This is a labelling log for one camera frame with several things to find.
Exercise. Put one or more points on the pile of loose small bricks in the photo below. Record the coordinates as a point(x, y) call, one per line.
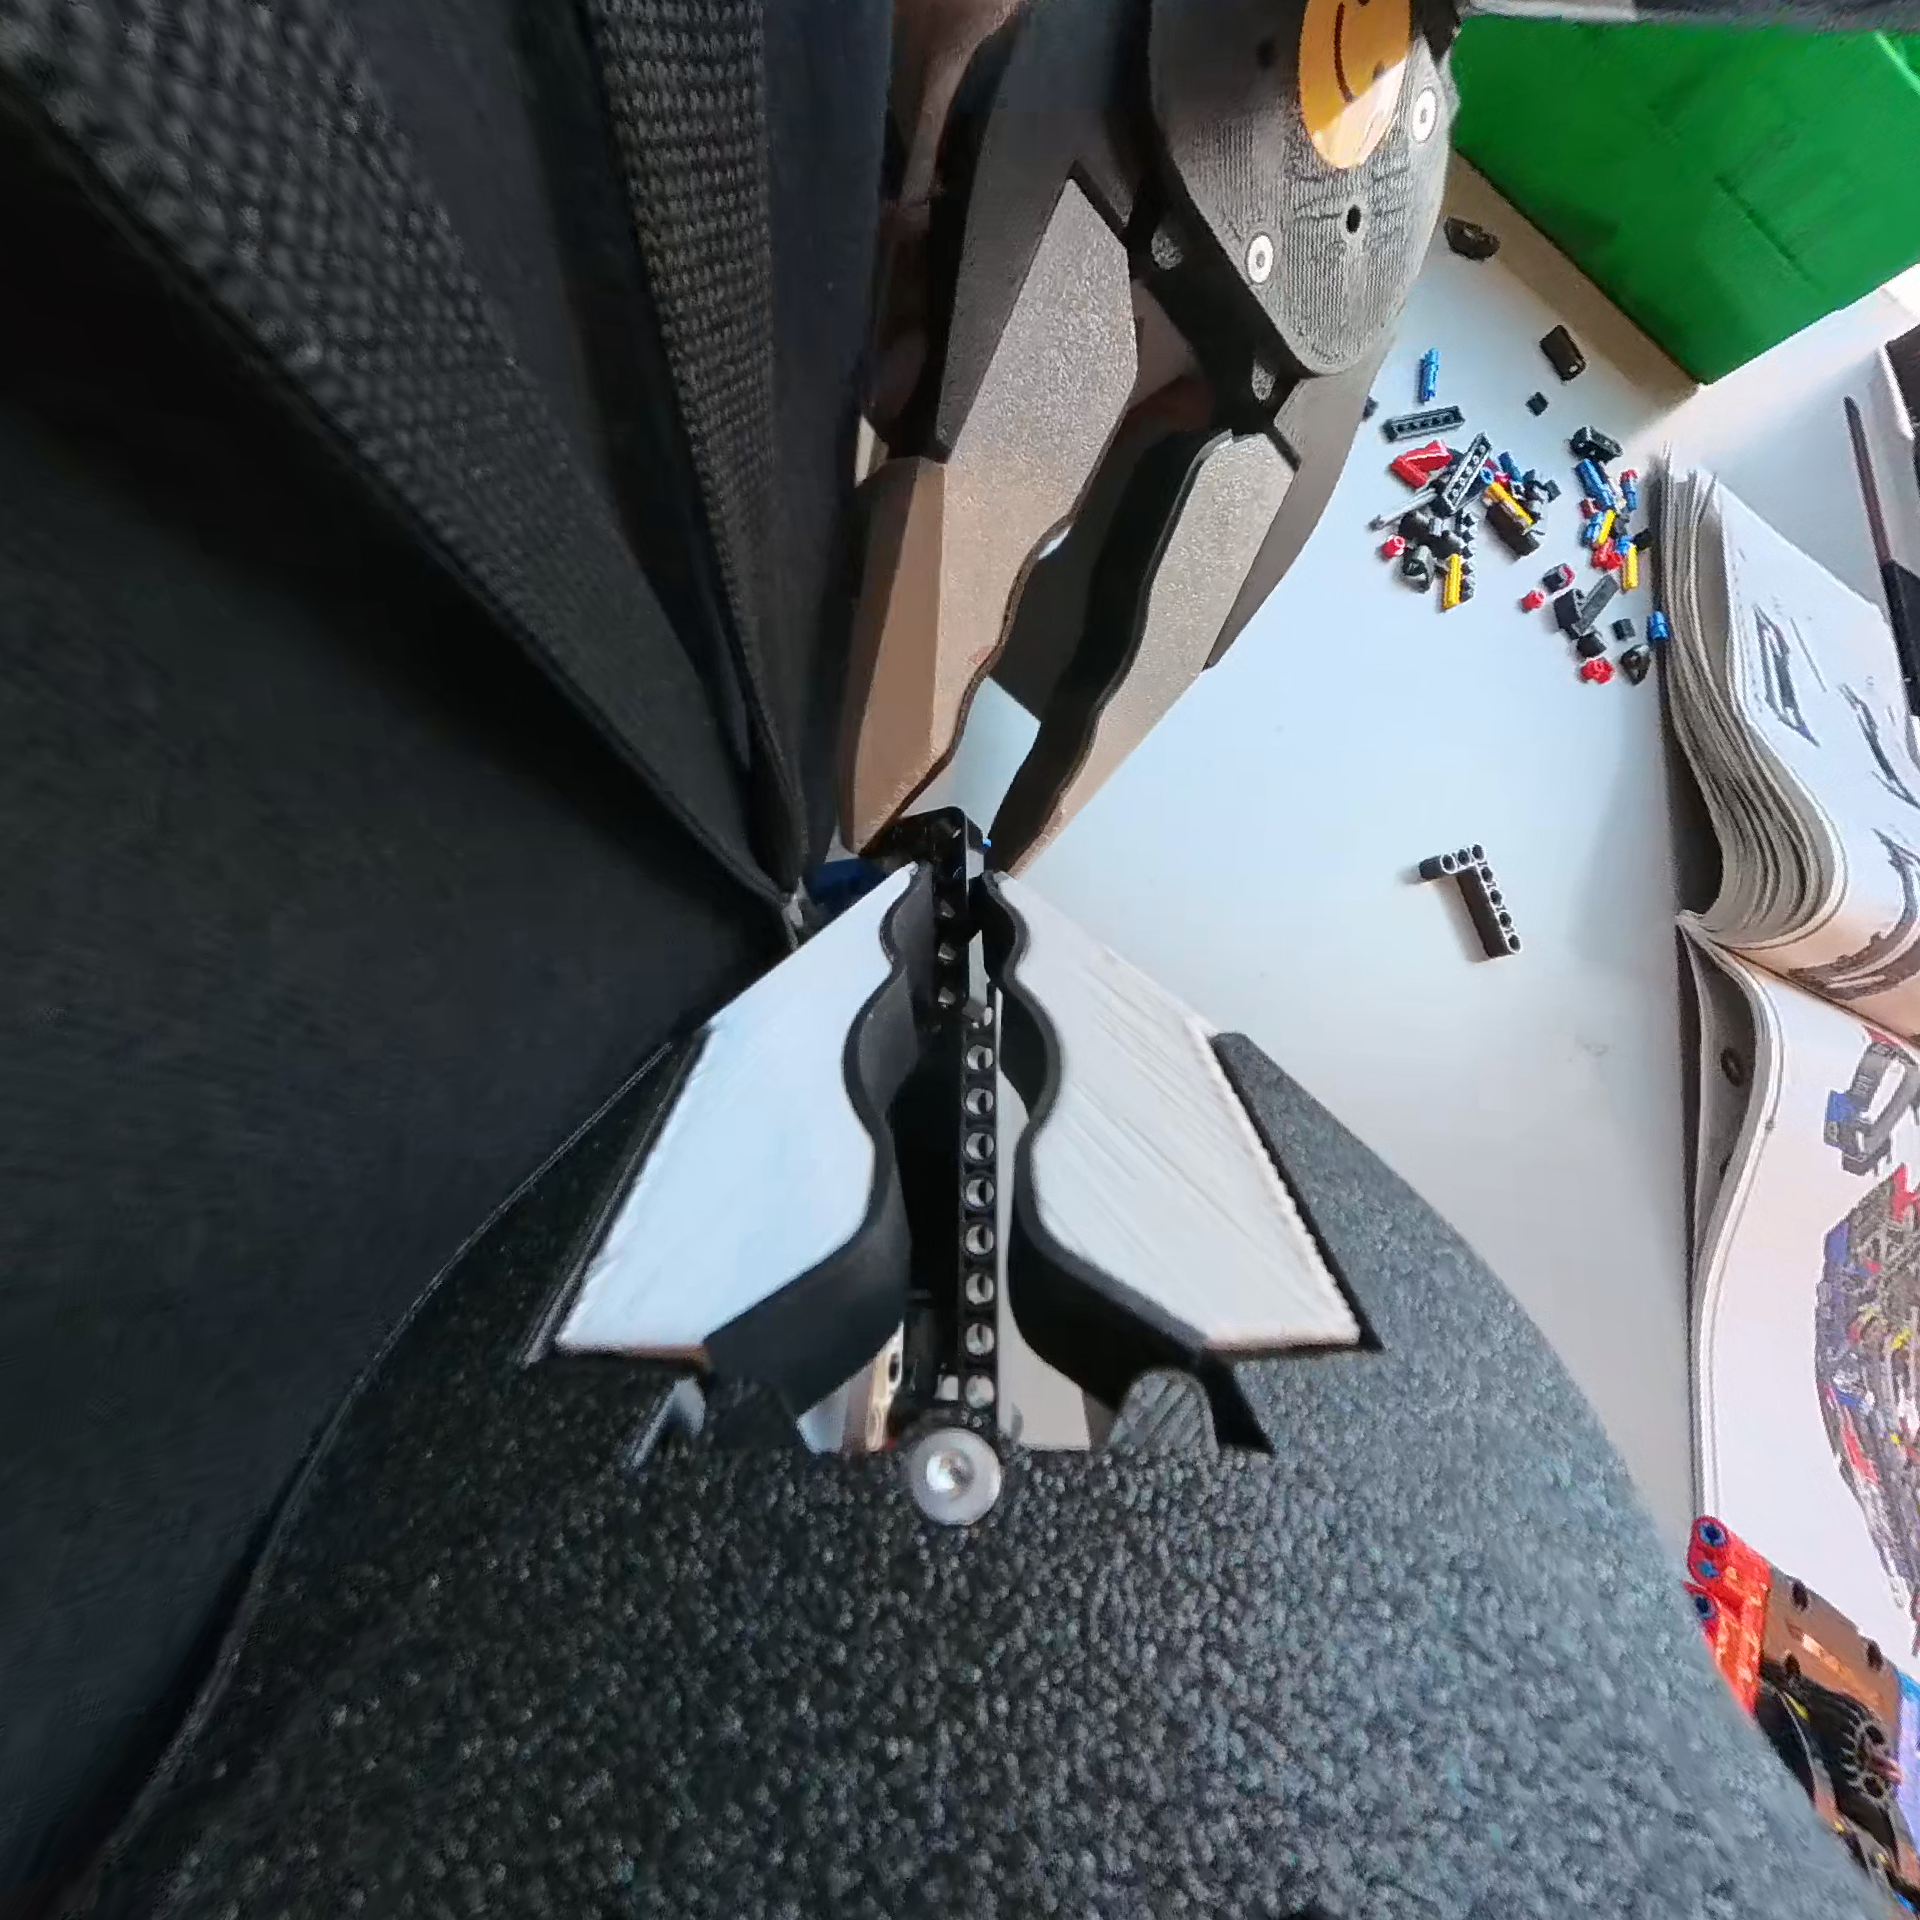
point(1500, 510)

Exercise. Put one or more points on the green box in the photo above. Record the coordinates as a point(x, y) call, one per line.
point(1695, 164)

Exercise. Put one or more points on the building instruction booklet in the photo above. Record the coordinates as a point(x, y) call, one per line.
point(1771, 781)

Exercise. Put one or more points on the grey beam brick assembly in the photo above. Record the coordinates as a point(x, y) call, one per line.
point(973, 1201)

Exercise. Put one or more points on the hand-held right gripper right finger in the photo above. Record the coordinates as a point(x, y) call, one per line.
point(1171, 1185)

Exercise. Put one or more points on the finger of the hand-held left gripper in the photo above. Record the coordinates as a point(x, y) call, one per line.
point(915, 631)
point(1200, 570)

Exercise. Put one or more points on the red blue white toy car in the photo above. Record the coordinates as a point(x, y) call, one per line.
point(1801, 1664)

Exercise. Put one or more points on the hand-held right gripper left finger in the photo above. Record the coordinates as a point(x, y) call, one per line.
point(720, 1201)

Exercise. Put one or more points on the person's left hand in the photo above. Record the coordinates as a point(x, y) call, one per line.
point(923, 105)

